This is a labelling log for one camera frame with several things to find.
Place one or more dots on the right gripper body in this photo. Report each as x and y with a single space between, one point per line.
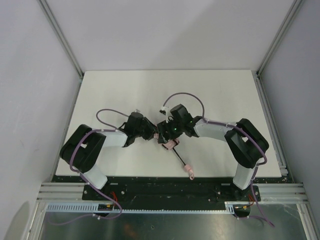
165 135

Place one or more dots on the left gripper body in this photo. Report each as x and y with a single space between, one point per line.
149 128

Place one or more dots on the pink folding umbrella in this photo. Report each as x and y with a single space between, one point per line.
186 167

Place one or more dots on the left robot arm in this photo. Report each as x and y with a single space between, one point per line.
82 149

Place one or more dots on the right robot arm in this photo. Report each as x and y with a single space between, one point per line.
246 143

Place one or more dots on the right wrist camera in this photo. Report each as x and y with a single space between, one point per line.
164 110

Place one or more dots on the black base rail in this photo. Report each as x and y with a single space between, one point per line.
169 193

